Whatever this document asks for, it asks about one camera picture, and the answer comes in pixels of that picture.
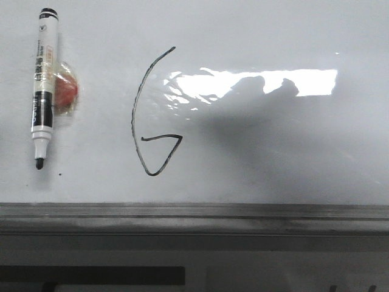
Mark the red round magnet with tape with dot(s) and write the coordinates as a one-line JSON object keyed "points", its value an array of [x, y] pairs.
{"points": [[67, 89]]}

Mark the white black whiteboard marker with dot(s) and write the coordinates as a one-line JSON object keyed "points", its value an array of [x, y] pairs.
{"points": [[44, 84]]}

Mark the white whiteboard with aluminium frame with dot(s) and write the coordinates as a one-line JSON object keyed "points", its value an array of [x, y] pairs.
{"points": [[201, 124]]}

